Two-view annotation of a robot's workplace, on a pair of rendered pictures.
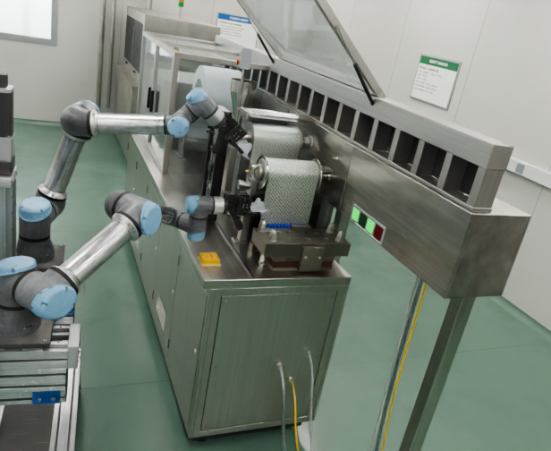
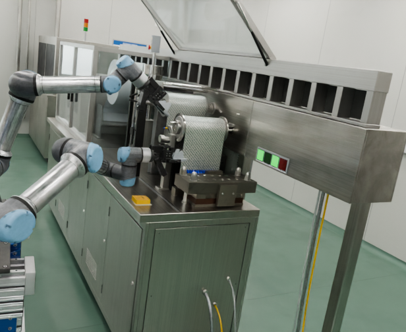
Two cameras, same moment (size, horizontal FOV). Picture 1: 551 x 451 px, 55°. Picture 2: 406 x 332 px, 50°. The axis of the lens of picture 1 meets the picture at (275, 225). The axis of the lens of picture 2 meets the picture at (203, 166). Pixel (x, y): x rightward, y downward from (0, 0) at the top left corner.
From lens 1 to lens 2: 0.33 m
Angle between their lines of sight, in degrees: 9
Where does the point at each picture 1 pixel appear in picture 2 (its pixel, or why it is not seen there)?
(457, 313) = (356, 221)
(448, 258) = (349, 169)
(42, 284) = (4, 209)
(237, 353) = (169, 282)
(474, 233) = (368, 145)
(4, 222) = not seen: outside the picture
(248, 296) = (176, 228)
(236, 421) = not seen: outside the picture
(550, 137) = (386, 110)
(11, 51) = not seen: outside the picture
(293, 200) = (206, 150)
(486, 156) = (372, 81)
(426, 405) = (337, 307)
